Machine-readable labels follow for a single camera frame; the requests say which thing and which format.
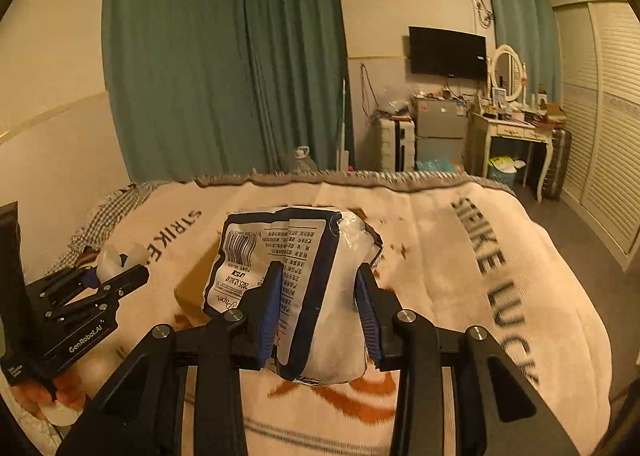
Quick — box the dark suitcase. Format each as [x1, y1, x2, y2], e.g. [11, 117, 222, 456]
[542, 129, 573, 200]

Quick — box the checkered bed sheet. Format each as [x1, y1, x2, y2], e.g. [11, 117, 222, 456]
[46, 182, 165, 275]

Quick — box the green curtain left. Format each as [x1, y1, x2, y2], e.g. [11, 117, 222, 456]
[102, 0, 354, 182]

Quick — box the green curtain right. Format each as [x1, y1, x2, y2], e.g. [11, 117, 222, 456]
[490, 0, 562, 102]

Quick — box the oval vanity mirror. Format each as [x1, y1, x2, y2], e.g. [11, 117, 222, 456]
[488, 44, 525, 102]

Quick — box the green curtain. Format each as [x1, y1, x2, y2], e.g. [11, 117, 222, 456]
[490, 0, 562, 102]
[102, 0, 354, 182]

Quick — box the white dressing table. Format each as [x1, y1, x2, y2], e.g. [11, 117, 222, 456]
[464, 112, 554, 202]

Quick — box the person's hand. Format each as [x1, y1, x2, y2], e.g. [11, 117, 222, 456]
[10, 365, 87, 419]

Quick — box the black wall television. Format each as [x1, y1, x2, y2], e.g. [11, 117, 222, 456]
[409, 26, 487, 81]

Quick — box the white louvred wardrobe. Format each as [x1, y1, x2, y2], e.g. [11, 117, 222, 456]
[553, 0, 639, 271]

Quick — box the grey mini fridge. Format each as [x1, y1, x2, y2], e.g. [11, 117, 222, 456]
[414, 97, 468, 165]

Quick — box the white drawer cabinet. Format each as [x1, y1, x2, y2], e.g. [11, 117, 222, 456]
[375, 117, 416, 172]

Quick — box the black white tissue pack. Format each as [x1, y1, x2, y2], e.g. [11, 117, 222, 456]
[203, 207, 383, 386]

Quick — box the beige blanket with lettering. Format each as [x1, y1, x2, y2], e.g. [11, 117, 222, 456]
[79, 173, 612, 455]

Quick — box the blue white tissue pack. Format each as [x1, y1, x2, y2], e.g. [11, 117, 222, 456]
[96, 243, 150, 283]

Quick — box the open cardboard box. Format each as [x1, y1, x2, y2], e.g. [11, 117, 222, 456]
[174, 242, 219, 330]

